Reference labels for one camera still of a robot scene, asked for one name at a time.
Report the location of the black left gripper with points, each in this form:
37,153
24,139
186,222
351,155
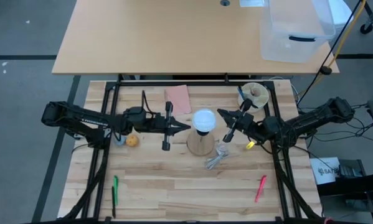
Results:
167,124

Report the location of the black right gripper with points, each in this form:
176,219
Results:
244,122

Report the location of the wooden base metal pole lamp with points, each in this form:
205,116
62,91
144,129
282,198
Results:
200,145

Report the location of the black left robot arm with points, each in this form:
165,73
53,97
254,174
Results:
80,118

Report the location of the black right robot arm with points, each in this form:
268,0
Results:
314,119

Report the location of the pink spiral notebook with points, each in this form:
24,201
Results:
179,98

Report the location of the yellow highlighter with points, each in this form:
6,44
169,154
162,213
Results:
250,145

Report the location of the cream round pen organizer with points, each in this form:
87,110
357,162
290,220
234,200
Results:
261,93

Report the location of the pink highlighter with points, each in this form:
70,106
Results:
261,188

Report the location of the green marker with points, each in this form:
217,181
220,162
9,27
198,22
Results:
116,189

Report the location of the light wood desk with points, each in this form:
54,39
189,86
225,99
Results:
158,37

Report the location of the white cardboard box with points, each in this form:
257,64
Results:
324,171

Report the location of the clear plastic storage bin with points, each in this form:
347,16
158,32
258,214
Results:
298,28

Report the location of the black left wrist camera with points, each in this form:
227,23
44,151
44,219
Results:
136,115

